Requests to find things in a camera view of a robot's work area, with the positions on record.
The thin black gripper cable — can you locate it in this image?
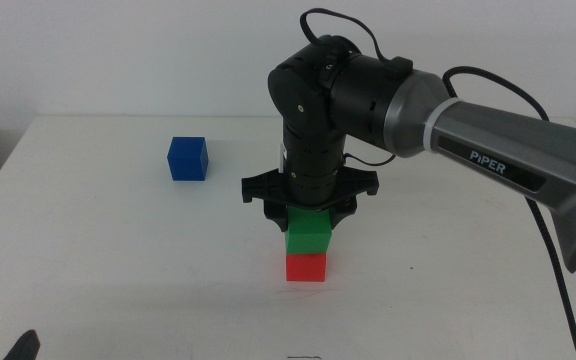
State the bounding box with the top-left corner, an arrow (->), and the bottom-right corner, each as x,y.
341,151 -> 398,168

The green cube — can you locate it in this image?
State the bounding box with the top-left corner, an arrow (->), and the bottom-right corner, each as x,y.
284,206 -> 333,254

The blue cube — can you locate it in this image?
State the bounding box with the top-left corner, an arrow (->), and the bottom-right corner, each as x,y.
166,136 -> 210,182

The red cube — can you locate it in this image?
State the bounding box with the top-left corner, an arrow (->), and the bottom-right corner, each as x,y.
285,252 -> 328,283

